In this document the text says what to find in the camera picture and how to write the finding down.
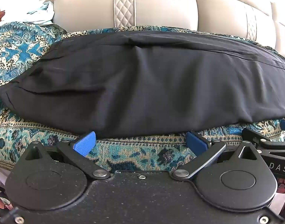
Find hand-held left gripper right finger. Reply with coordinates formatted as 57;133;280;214
171;131;262;181

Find black pants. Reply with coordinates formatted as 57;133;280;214
0;29;285;139

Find light blue cloth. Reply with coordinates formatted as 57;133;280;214
26;1;55;25

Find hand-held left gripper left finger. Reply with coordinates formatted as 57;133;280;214
23;131;111;181

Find teal patterned blanket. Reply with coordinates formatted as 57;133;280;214
0;21;285;171

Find beige leather sofa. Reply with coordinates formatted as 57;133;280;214
43;0;285;52

